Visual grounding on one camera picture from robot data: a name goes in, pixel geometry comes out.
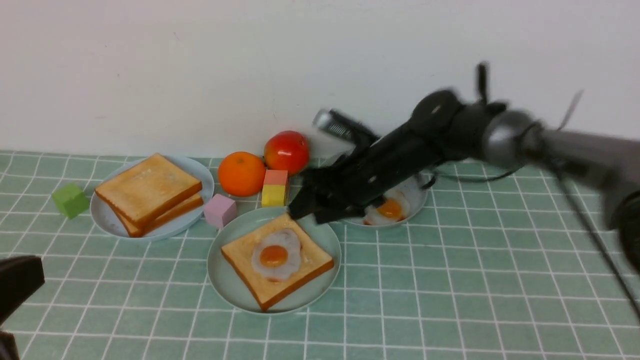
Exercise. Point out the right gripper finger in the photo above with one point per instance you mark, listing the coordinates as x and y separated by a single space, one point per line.
325 215
304 203

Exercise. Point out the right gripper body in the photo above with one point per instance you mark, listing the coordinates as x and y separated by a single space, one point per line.
360 179

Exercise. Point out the toast slice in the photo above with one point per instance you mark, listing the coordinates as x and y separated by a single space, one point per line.
182 208
147 190
240 255

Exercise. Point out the fried egg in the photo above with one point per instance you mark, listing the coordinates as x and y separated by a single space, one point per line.
395 208
277 256

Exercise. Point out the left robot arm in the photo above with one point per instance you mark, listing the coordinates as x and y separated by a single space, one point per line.
20 277

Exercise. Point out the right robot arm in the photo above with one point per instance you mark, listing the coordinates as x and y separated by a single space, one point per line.
442 129

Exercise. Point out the yellow block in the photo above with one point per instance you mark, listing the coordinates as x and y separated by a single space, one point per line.
274 195

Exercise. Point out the salmon pink block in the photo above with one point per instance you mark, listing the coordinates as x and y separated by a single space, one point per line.
276 178

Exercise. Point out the red tomato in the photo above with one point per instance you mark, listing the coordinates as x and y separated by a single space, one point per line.
287 151

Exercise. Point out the grey-blue egg plate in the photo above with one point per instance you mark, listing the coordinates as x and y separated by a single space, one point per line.
415 194

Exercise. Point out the orange fruit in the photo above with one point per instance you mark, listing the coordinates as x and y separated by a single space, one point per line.
242 174

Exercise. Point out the pink cube block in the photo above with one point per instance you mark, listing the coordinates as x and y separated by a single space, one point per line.
220 210

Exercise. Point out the green center plate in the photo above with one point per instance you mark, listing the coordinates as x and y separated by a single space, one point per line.
230 280

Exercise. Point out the light blue bread plate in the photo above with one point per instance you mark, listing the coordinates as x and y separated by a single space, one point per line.
107 220

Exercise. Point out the green cube block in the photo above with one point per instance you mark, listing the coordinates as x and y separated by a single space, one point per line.
70 200

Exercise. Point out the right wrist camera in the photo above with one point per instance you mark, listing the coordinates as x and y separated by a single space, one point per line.
336 124

